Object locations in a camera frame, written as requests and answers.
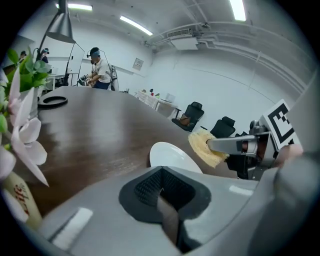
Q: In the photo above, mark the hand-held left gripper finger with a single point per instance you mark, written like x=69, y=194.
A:
x=105, y=220

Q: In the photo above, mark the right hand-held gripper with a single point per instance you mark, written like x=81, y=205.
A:
x=283, y=125

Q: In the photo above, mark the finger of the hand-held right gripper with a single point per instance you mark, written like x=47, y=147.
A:
x=220, y=200

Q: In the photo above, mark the white plate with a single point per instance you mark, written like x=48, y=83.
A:
x=170, y=157

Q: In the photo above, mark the person's right forearm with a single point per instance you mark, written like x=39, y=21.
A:
x=291, y=155

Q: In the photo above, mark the black office chair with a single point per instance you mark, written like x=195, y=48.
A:
x=223, y=127
x=191, y=115

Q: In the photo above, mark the brown bag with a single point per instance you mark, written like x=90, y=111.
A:
x=184, y=120

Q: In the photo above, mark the cloth-covered side table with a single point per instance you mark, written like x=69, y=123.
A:
x=155, y=98

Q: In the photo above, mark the pink flowers in cream vase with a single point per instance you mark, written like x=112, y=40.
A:
x=25, y=140

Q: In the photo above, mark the white ceiling air conditioner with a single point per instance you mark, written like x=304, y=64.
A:
x=183, y=40

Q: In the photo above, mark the ceiling light panel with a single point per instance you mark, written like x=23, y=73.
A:
x=75, y=6
x=136, y=25
x=238, y=10

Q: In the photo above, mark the whiteboard on black stand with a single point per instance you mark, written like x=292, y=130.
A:
x=75, y=65

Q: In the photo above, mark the green potted plant white pot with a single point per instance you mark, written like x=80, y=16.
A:
x=30, y=75

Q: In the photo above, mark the grey desk lamp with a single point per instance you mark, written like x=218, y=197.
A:
x=61, y=27

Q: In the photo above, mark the wall poster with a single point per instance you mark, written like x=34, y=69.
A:
x=138, y=63

